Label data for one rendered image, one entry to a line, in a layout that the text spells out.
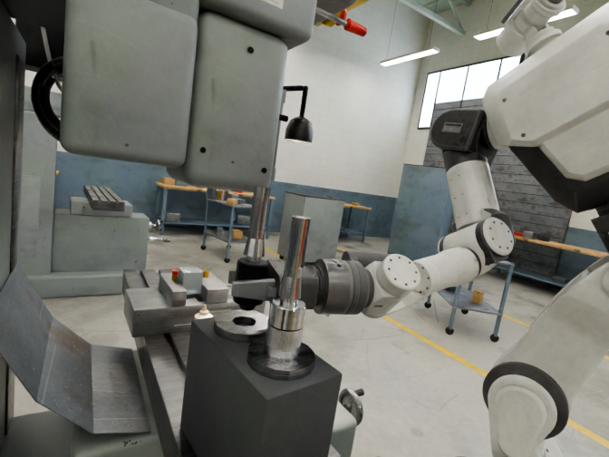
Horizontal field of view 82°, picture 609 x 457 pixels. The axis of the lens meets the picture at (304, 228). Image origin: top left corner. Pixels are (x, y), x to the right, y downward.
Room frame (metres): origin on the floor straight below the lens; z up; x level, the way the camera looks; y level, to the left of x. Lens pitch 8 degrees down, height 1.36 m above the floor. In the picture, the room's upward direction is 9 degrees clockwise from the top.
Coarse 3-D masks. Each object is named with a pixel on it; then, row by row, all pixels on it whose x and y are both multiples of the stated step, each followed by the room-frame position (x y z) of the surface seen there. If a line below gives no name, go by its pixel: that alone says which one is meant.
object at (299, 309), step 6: (276, 300) 0.43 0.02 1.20; (300, 300) 0.45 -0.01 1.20; (270, 306) 0.43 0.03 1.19; (276, 306) 0.41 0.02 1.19; (282, 306) 0.41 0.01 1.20; (288, 306) 0.42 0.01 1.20; (294, 306) 0.42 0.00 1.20; (300, 306) 0.42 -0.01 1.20; (276, 312) 0.41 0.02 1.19; (282, 312) 0.41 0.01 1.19; (288, 312) 0.41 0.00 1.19; (294, 312) 0.41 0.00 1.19; (300, 312) 0.42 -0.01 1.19
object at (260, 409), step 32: (192, 320) 0.51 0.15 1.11; (224, 320) 0.50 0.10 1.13; (256, 320) 0.52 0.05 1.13; (192, 352) 0.50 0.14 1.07; (224, 352) 0.43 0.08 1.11; (256, 352) 0.42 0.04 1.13; (192, 384) 0.49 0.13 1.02; (224, 384) 0.42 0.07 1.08; (256, 384) 0.37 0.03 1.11; (288, 384) 0.38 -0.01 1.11; (320, 384) 0.40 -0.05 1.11; (192, 416) 0.48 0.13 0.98; (224, 416) 0.41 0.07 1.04; (256, 416) 0.36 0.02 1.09; (288, 416) 0.37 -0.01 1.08; (320, 416) 0.41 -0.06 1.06; (192, 448) 0.47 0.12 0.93; (224, 448) 0.40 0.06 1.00; (256, 448) 0.35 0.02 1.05; (288, 448) 0.38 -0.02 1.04; (320, 448) 0.41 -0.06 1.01
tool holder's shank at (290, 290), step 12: (300, 216) 0.44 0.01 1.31; (300, 228) 0.42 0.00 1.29; (288, 240) 0.43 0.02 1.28; (300, 240) 0.42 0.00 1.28; (288, 252) 0.43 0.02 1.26; (300, 252) 0.42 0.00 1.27; (288, 264) 0.42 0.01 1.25; (300, 264) 0.42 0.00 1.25; (288, 276) 0.42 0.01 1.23; (300, 276) 0.43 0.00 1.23; (288, 288) 0.42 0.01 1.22; (300, 288) 0.43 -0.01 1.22; (288, 300) 0.42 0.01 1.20
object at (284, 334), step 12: (276, 324) 0.41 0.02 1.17; (288, 324) 0.41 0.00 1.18; (300, 324) 0.42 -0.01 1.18; (276, 336) 0.41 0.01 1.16; (288, 336) 0.41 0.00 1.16; (300, 336) 0.42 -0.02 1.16; (264, 348) 0.43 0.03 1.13; (276, 348) 0.41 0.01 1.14; (288, 348) 0.41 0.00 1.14; (288, 360) 0.41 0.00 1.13
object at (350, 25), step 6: (318, 12) 0.77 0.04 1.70; (324, 12) 0.78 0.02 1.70; (330, 18) 0.79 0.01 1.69; (336, 18) 0.80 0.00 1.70; (342, 18) 0.81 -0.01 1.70; (348, 18) 0.82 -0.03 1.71; (342, 24) 0.81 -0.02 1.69; (348, 24) 0.81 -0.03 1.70; (354, 24) 0.82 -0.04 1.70; (360, 24) 0.83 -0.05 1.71; (348, 30) 0.82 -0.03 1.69; (354, 30) 0.82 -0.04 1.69; (360, 30) 0.83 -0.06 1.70; (366, 30) 0.84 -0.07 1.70
